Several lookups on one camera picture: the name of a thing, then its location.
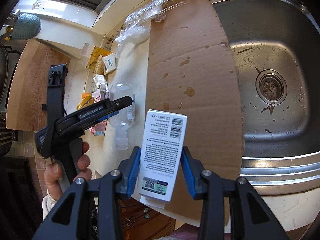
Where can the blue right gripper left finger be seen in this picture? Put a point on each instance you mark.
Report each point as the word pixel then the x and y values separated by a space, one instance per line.
pixel 129 169

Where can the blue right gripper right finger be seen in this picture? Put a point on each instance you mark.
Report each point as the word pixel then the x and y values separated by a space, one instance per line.
pixel 192 170

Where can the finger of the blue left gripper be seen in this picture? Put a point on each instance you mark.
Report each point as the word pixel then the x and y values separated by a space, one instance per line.
pixel 121 103
pixel 104 115

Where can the clear plastic bottle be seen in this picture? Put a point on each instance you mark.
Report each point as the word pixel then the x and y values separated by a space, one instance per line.
pixel 125 118

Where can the orange yellow snack bag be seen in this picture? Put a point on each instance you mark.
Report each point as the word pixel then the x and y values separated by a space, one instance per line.
pixel 86 100

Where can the white blue medicine box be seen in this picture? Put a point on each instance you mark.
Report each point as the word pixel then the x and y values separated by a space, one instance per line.
pixel 160 156

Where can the white paper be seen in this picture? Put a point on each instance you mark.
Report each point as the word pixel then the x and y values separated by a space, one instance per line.
pixel 100 82

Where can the loofah sponge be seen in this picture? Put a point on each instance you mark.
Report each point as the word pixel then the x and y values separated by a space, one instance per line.
pixel 99 67

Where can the white atomy box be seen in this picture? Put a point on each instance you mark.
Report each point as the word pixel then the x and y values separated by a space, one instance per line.
pixel 109 62

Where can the white plastic bag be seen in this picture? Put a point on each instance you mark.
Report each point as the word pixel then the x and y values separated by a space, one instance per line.
pixel 134 35

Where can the clear plastic packaging tray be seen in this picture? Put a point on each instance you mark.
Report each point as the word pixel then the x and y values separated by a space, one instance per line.
pixel 156 9

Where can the strawberry milk carton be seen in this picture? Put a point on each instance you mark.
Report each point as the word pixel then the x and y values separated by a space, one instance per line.
pixel 99 129

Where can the wooden cabinet door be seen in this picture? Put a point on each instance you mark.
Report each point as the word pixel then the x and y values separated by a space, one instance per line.
pixel 141 222

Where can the wooden cutting board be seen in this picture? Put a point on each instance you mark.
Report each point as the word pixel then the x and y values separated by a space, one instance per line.
pixel 28 90

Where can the small white yogurt bottle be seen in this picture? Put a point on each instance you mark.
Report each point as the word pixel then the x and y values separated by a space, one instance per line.
pixel 86 50

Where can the brown cardboard sheet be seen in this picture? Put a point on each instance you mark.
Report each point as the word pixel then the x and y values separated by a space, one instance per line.
pixel 191 72

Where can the teal utensil holder cup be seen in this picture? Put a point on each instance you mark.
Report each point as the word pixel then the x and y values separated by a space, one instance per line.
pixel 26 27

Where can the stainless steel sink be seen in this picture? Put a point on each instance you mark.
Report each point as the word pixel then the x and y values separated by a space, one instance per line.
pixel 275 46

